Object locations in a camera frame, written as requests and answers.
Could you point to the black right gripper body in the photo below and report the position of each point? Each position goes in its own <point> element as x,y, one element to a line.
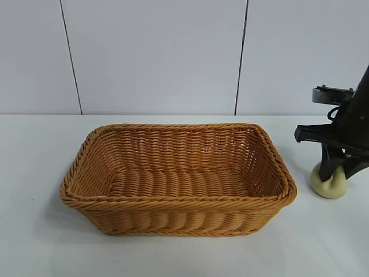
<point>354,124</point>

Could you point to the woven tan wicker basket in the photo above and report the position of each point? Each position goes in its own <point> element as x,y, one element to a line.
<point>178,184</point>

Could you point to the pale yellow egg yolk pastry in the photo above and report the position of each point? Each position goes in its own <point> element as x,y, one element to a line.
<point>317,184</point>

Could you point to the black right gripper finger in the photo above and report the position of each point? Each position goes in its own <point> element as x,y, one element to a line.
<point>356,164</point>
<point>333,158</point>

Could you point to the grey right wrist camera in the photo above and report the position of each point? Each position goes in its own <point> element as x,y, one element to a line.
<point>328,95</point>

